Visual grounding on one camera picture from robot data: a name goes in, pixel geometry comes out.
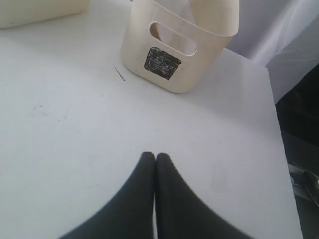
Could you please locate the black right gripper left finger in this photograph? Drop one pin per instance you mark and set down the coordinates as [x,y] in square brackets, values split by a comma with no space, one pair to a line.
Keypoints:
[129,214]

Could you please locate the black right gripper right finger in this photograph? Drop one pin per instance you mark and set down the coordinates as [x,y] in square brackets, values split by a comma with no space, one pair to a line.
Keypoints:
[180,214]

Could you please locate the cream bin with triangle mark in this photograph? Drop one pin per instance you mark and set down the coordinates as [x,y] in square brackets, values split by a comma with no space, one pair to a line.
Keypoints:
[20,12]

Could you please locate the small thin needle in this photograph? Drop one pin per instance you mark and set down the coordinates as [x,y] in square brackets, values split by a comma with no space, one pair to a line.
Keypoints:
[119,74]

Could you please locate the cream bin with square mark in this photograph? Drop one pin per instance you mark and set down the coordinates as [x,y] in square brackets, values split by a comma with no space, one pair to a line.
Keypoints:
[174,48]

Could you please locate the white backdrop curtain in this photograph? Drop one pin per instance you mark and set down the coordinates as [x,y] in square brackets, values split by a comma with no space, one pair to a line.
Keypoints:
[283,36]

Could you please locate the metal frame beside table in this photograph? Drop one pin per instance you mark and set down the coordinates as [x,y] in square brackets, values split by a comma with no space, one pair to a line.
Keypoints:
[305,184]

